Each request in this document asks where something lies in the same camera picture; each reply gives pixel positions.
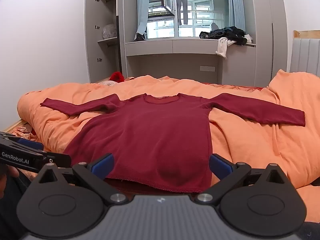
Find clear plastic bag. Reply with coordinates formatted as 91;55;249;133
102;24;117;39

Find white garment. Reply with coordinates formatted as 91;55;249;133
216;34;253;60

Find orange duvet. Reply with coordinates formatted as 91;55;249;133
16;69;320;230

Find hanging dark pants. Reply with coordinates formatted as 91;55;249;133
177;0;189;26

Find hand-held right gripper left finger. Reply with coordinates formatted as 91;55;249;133
37;153;128;205

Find pile of dark clothes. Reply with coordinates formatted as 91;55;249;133
199;22;247;46

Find blue curtain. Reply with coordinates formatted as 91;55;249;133
134;0;151;42
229;0;247;34

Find red plush item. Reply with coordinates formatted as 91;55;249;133
109;71;125;82

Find maroon long-sleeve shirt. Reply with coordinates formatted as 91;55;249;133
40;93;307;193

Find pale floral cloth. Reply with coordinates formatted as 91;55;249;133
96;80;118;87

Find grey window bench cabinet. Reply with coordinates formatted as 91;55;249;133
124;37;257;86

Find grey padded headboard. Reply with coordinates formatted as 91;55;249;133
289;30;320;77

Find grey tall wardrobe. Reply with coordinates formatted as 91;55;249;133
246;0;288;87

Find person's left hand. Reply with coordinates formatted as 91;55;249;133
0;165;20;198

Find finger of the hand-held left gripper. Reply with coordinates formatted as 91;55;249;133
37;152;72;172
16;138;45;152

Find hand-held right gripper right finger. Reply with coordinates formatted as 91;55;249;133
195;153;288;205

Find window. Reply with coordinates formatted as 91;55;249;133
137;0;247;40

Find grey open wardrobe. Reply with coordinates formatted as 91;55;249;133
84;0;126;83

